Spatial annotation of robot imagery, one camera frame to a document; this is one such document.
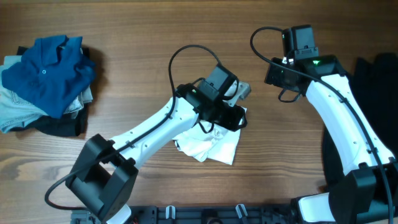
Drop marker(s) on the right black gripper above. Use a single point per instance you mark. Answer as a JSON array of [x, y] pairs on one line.
[[272, 76]]

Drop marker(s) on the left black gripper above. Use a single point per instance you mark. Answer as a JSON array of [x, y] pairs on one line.
[[231, 121]]

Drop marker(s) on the white t-shirt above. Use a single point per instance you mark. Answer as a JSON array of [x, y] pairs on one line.
[[219, 145]]

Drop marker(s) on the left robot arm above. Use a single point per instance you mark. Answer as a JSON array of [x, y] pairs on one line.
[[105, 171]]

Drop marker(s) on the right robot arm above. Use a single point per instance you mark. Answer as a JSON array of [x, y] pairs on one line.
[[367, 191]]

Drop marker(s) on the black garment right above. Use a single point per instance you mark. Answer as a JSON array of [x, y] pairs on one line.
[[374, 86]]

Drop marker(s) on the blue polo shirt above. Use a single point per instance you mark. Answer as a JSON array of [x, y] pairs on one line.
[[17, 76]]

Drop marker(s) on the light blue jeans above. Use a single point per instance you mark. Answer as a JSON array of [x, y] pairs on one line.
[[12, 116]]

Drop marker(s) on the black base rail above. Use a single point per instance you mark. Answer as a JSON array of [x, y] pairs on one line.
[[240, 213]]

